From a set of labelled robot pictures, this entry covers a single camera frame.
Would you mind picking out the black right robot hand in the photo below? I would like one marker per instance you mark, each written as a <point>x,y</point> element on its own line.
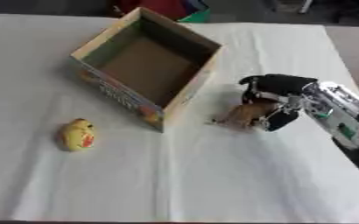
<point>282,84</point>

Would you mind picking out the brown soft toy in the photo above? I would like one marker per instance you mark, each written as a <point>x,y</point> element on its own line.
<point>246,114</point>

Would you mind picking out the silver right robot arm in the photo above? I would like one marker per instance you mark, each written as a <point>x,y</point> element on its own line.
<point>338,116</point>

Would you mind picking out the tan cardboard box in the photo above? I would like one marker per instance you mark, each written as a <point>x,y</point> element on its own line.
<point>146,67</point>

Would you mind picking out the red and green bag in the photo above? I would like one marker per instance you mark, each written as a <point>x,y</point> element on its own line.
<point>175,8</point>

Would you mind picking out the yellow soft toy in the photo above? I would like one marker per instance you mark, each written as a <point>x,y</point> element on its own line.
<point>78,134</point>

